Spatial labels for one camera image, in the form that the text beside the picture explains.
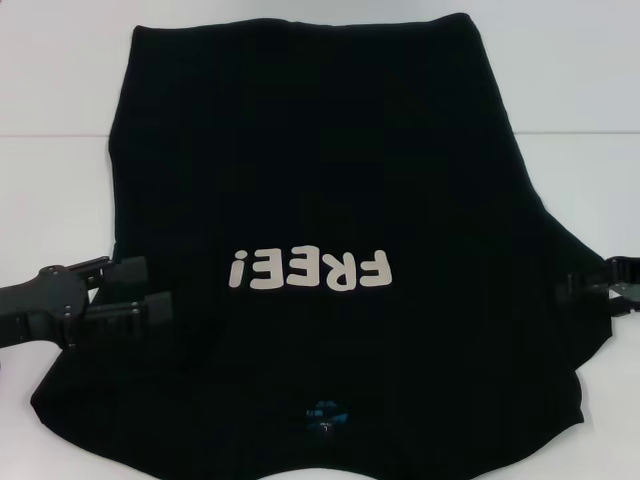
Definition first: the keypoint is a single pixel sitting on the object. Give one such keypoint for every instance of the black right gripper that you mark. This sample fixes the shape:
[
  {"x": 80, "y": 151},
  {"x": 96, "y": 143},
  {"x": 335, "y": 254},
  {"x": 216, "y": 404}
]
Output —
[{"x": 625, "y": 272}]

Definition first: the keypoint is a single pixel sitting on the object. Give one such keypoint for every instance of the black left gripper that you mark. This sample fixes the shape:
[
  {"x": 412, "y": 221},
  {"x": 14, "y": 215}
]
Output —
[{"x": 45, "y": 305}]

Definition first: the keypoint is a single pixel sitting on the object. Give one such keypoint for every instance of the black shirt with FREE print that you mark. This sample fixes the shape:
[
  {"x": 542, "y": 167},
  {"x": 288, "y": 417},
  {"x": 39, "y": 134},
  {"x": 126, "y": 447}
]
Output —
[{"x": 300, "y": 175}]

